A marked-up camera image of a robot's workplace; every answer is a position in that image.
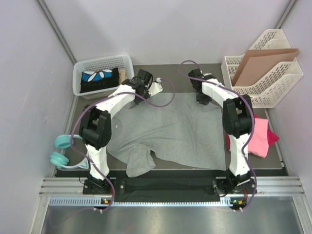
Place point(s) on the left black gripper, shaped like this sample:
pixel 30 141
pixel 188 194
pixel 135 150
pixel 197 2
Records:
pixel 147 94

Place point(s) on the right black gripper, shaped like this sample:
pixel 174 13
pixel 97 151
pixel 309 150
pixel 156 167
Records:
pixel 203 101

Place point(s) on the grey t shirt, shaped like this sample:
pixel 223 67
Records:
pixel 183 132

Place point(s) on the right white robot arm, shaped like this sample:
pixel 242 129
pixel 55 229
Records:
pixel 237 121

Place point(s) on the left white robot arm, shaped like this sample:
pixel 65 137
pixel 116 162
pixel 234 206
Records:
pixel 95 126

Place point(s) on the beige folded cloth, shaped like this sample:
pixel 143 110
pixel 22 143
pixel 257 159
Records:
pixel 122 76

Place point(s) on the white perforated plastic basket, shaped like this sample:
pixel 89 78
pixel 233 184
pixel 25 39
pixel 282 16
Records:
pixel 120 61

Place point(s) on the black shirt with flower print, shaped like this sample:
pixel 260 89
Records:
pixel 99 80

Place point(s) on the brown cardboard sheet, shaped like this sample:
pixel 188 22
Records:
pixel 257 63

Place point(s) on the white file organizer rack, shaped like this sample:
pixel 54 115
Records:
pixel 272 87

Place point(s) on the light pink folded shirt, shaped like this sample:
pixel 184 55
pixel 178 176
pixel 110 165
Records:
pixel 259 142

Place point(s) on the magenta folded shirt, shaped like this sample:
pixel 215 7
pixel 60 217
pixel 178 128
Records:
pixel 272 137

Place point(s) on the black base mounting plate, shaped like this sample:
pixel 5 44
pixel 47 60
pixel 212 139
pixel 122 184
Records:
pixel 164 185

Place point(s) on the teal cat ear headphones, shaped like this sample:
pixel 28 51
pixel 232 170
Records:
pixel 62 143

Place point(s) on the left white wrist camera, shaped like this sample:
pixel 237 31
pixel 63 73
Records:
pixel 155 88

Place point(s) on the grey slotted cable duct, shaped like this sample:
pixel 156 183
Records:
pixel 103 202

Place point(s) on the aluminium frame rail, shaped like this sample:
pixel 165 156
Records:
pixel 279 207

